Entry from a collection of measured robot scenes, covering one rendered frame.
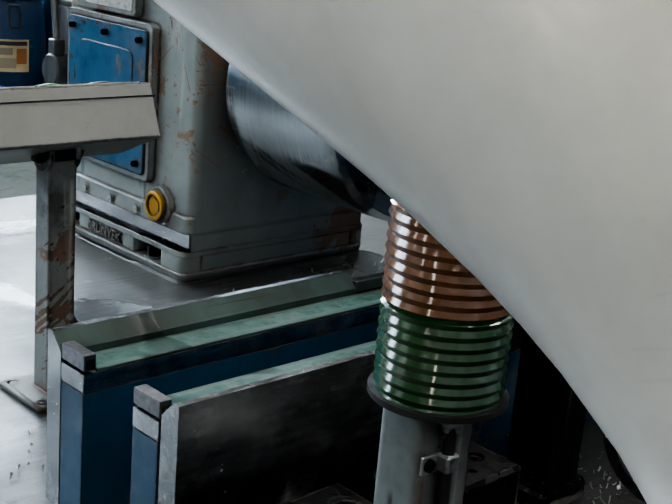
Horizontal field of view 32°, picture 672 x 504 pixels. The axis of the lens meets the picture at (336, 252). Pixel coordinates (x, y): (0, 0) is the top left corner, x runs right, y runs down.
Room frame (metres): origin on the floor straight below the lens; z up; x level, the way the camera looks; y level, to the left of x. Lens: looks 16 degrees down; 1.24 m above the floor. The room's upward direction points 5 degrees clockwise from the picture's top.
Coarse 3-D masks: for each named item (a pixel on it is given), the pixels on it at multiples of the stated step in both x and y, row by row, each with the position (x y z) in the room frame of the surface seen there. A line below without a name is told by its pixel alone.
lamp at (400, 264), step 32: (416, 224) 0.47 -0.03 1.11; (384, 256) 0.49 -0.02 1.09; (416, 256) 0.46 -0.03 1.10; (448, 256) 0.46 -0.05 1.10; (384, 288) 0.48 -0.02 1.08; (416, 288) 0.46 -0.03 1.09; (448, 288) 0.46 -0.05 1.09; (480, 288) 0.46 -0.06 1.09; (448, 320) 0.46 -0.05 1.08; (480, 320) 0.46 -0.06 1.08
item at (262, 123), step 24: (240, 72) 1.26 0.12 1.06; (240, 96) 1.25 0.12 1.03; (264, 96) 1.23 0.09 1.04; (240, 120) 1.26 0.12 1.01; (264, 120) 1.23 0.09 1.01; (288, 120) 1.20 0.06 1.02; (240, 144) 1.31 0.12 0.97; (264, 144) 1.24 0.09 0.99; (288, 144) 1.21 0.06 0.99; (312, 144) 1.18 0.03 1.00; (264, 168) 1.28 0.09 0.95; (288, 168) 1.23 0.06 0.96; (312, 168) 1.19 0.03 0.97; (336, 168) 1.16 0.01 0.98; (312, 192) 1.25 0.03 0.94; (336, 192) 1.19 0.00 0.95; (360, 192) 1.17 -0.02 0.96; (384, 192) 1.18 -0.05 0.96; (384, 216) 1.20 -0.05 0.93
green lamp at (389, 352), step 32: (384, 320) 0.48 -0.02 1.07; (416, 320) 0.46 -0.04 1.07; (512, 320) 0.48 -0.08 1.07; (384, 352) 0.47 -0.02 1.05; (416, 352) 0.46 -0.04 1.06; (448, 352) 0.46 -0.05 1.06; (480, 352) 0.46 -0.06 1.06; (384, 384) 0.47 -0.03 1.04; (416, 384) 0.46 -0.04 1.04; (448, 384) 0.46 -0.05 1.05; (480, 384) 0.46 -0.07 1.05
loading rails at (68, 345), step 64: (128, 320) 0.81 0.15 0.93; (192, 320) 0.84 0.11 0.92; (256, 320) 0.87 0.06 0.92; (320, 320) 0.89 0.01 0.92; (64, 384) 0.76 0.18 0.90; (128, 384) 0.76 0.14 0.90; (192, 384) 0.80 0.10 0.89; (256, 384) 0.71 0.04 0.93; (320, 384) 0.74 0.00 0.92; (512, 384) 0.91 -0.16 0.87; (64, 448) 0.75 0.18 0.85; (128, 448) 0.76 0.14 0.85; (192, 448) 0.67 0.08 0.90; (256, 448) 0.71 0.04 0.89; (320, 448) 0.75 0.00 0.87
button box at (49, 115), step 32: (0, 96) 0.91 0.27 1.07; (32, 96) 0.93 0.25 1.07; (64, 96) 0.95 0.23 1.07; (96, 96) 0.97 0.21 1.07; (128, 96) 0.99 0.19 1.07; (0, 128) 0.90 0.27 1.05; (32, 128) 0.92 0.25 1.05; (64, 128) 0.94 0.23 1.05; (96, 128) 0.96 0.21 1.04; (128, 128) 0.98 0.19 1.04; (0, 160) 0.94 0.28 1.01
